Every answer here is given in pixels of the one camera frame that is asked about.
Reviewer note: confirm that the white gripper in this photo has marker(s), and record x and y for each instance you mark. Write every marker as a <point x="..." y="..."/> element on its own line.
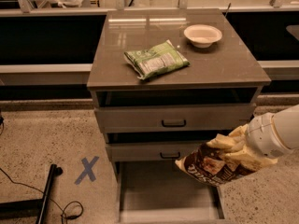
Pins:
<point x="261" y="136"/>

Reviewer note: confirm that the brown sea salt chip bag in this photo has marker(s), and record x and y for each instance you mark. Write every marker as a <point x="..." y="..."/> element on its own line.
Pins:
<point x="208" y="165"/>

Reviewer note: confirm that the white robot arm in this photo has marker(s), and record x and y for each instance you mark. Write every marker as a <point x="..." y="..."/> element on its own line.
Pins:
<point x="262" y="141"/>

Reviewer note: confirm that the top grey drawer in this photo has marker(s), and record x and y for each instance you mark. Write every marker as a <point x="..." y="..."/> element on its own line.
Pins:
<point x="167" y="118"/>

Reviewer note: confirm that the grey drawer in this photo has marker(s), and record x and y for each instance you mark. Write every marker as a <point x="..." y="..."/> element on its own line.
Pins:
<point x="167" y="118"/>
<point x="157" y="192"/>
<point x="151" y="151"/>

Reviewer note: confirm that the middle grey drawer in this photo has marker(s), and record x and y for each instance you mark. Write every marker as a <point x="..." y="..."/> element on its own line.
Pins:
<point x="151" y="151"/>

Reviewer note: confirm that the bottom grey drawer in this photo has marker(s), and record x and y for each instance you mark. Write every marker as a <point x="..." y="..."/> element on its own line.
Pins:
<point x="157" y="192"/>

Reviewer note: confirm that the grey drawer cabinet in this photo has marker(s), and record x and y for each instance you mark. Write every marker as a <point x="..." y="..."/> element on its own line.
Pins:
<point x="224" y="73"/>

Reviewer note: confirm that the green chip bag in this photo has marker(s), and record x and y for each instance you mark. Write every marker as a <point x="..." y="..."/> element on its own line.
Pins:
<point x="160" y="59"/>

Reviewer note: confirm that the white paper bowl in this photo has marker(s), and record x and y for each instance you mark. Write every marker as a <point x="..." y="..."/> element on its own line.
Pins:
<point x="202" y="36"/>

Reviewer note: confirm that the blue tape cross mark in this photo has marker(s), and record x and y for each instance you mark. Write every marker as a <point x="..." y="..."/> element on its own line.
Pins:
<point x="87" y="170"/>

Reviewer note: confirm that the black stand leg left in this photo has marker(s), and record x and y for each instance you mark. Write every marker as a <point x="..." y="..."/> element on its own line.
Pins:
<point x="32" y="208"/>

